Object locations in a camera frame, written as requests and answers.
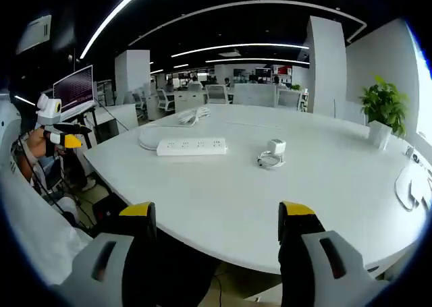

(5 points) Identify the white power strip cable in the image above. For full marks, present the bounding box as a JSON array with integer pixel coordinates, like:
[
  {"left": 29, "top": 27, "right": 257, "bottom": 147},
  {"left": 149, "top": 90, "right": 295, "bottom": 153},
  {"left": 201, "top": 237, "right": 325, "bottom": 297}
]
[{"left": 138, "top": 124, "right": 163, "bottom": 151}]

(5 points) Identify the small desk socket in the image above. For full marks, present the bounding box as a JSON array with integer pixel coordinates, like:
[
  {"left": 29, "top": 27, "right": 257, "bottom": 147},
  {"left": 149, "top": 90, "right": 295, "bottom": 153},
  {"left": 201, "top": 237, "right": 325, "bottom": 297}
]
[{"left": 404, "top": 144, "right": 423, "bottom": 163}]

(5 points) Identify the person's left hand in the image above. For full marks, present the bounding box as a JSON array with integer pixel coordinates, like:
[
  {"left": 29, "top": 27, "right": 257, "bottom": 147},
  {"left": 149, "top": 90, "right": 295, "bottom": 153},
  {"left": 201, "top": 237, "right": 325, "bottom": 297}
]
[{"left": 30, "top": 128, "right": 55, "bottom": 159}]

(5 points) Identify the white cable bundle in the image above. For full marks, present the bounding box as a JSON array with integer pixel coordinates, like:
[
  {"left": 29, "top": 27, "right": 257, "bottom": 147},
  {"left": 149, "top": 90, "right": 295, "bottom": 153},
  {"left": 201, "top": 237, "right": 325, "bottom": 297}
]
[{"left": 394, "top": 163, "right": 432, "bottom": 212}]

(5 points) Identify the white charger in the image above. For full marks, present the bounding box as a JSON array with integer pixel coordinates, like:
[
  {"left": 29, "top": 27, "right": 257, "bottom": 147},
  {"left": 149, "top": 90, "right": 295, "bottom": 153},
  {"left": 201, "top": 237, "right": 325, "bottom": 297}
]
[{"left": 266, "top": 138, "right": 287, "bottom": 155}]

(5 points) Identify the person in white shirt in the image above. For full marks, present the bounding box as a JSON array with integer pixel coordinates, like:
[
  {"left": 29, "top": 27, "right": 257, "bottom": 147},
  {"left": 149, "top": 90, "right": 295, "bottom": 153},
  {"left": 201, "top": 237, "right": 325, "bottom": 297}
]
[{"left": 0, "top": 90, "right": 94, "bottom": 286}]

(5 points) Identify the black box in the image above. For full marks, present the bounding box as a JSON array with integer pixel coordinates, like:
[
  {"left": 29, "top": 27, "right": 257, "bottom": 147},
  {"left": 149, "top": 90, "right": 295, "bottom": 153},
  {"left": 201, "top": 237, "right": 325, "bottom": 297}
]
[{"left": 91, "top": 200, "right": 128, "bottom": 229}]

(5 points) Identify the coiled white cable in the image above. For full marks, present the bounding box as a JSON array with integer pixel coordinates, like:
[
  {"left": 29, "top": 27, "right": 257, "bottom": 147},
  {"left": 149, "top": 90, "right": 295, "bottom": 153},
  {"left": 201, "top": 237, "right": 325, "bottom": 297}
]
[{"left": 178, "top": 107, "right": 212, "bottom": 126}]

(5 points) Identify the white desk partition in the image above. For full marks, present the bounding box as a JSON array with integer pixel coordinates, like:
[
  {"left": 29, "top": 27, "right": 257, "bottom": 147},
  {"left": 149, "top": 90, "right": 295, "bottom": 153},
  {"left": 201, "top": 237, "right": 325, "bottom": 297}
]
[{"left": 232, "top": 83, "right": 279, "bottom": 106}]

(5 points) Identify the ceiling light strip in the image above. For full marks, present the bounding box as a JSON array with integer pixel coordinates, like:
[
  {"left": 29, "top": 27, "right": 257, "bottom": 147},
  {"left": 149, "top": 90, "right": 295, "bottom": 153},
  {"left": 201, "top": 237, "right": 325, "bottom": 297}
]
[
  {"left": 170, "top": 43, "right": 311, "bottom": 58},
  {"left": 79, "top": 0, "right": 156, "bottom": 61}
]

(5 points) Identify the white charger cable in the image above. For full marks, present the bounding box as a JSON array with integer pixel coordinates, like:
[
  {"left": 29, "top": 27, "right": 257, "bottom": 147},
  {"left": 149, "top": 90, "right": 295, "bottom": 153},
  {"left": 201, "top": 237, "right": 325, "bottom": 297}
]
[{"left": 256, "top": 150, "right": 286, "bottom": 169}]

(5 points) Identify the white air unit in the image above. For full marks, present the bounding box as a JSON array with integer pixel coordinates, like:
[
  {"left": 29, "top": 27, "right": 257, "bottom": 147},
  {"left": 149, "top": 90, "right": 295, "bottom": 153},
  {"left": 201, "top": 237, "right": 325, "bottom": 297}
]
[{"left": 16, "top": 15, "right": 53, "bottom": 55}]

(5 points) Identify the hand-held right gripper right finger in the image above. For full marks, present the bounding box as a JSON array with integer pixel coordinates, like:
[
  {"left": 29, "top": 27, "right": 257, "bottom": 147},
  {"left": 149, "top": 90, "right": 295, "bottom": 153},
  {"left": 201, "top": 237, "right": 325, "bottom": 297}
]
[{"left": 278, "top": 200, "right": 392, "bottom": 307}]

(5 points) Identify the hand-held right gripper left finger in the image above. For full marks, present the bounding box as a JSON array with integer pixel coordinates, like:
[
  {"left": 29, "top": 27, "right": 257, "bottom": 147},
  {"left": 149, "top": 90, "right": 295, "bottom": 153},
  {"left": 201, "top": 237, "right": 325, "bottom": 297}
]
[{"left": 50, "top": 201, "right": 159, "bottom": 307}]

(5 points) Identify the computer monitor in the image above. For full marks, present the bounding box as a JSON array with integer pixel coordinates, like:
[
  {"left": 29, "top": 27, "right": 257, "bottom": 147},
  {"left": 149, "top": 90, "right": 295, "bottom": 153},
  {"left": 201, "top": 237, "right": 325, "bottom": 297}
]
[{"left": 53, "top": 65, "right": 95, "bottom": 113}]

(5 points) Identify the white office chair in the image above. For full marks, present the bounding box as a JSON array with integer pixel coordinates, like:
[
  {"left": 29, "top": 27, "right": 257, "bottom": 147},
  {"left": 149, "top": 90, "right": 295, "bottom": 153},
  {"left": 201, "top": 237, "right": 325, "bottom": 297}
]
[
  {"left": 156, "top": 88, "right": 176, "bottom": 116},
  {"left": 277, "top": 89, "right": 302, "bottom": 111},
  {"left": 206, "top": 84, "right": 231, "bottom": 105},
  {"left": 133, "top": 90, "right": 149, "bottom": 119}
]

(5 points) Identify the black monitor stand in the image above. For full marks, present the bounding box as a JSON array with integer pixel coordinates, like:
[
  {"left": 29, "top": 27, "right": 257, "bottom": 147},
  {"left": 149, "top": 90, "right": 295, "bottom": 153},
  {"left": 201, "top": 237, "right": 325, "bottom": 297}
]
[{"left": 72, "top": 108, "right": 99, "bottom": 149}]

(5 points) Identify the white desk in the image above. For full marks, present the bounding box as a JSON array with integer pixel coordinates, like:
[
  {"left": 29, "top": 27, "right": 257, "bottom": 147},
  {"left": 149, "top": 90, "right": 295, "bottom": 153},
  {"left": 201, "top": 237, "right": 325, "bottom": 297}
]
[{"left": 82, "top": 103, "right": 432, "bottom": 276}]

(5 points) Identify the white power strip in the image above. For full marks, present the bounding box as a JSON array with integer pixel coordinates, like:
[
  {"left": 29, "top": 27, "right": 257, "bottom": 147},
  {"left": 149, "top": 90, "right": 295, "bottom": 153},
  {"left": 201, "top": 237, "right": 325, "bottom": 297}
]
[{"left": 157, "top": 137, "right": 227, "bottom": 157}]

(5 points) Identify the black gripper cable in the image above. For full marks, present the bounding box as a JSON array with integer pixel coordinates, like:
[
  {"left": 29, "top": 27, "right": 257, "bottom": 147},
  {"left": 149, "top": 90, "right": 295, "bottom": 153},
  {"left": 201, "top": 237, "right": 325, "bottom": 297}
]
[{"left": 18, "top": 135, "right": 51, "bottom": 200}]

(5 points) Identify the green potted plant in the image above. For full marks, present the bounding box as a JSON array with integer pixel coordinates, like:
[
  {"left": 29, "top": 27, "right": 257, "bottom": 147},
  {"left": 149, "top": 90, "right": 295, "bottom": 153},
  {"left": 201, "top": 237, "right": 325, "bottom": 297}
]
[{"left": 359, "top": 74, "right": 411, "bottom": 151}]

